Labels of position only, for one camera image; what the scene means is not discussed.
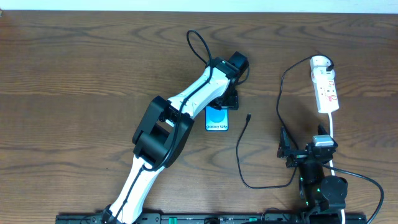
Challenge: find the Samsung Galaxy smartphone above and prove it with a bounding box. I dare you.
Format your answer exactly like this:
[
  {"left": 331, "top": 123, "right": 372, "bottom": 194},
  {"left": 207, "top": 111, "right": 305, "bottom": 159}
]
[{"left": 205, "top": 106, "right": 229, "bottom": 131}]

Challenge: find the black USB charging cable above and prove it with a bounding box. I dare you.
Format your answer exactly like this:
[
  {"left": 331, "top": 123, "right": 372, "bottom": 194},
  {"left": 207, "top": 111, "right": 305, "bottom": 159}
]
[{"left": 235, "top": 54, "right": 335, "bottom": 190}]

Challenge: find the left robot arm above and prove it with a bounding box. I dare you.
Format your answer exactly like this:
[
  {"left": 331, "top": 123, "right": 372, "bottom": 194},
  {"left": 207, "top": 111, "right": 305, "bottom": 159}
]
[{"left": 102, "top": 52, "right": 249, "bottom": 223}]

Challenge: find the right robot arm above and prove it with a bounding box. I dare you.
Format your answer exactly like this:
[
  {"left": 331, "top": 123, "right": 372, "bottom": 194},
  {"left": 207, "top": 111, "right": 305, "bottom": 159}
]
[{"left": 277, "top": 126, "right": 348, "bottom": 223}]

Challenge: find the white power strip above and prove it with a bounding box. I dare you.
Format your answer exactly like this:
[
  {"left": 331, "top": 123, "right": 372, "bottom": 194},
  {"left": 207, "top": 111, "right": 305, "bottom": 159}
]
[{"left": 311, "top": 67, "right": 339, "bottom": 114}]

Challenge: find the black right camera cable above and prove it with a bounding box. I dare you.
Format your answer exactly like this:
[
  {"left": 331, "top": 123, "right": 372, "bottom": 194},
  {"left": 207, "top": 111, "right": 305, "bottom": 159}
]
[{"left": 320, "top": 161, "right": 385, "bottom": 224}]

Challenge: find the black camera cable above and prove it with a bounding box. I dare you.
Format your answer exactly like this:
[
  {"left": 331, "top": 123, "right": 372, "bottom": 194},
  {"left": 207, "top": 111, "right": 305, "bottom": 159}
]
[
  {"left": 110, "top": 29, "right": 214, "bottom": 224},
  {"left": 320, "top": 161, "right": 385, "bottom": 224}
]

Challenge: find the white power strip cord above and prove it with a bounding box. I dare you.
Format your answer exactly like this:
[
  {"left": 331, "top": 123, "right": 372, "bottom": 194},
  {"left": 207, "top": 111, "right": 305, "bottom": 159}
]
[{"left": 328, "top": 112, "right": 346, "bottom": 224}]

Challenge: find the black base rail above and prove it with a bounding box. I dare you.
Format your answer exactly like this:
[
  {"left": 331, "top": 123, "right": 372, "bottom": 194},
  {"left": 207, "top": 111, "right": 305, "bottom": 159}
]
[{"left": 55, "top": 212, "right": 368, "bottom": 224}]

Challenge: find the black left camera cable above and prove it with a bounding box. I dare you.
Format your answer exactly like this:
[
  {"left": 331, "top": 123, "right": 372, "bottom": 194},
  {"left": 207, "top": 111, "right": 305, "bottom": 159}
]
[{"left": 110, "top": 29, "right": 214, "bottom": 224}]

